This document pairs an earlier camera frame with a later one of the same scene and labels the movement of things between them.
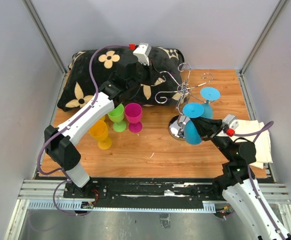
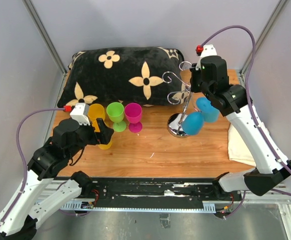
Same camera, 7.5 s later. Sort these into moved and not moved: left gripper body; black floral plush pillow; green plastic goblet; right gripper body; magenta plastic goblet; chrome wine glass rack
Moved: right gripper body; chrome wine glass rack; left gripper body
Not moved: magenta plastic goblet; green plastic goblet; black floral plush pillow
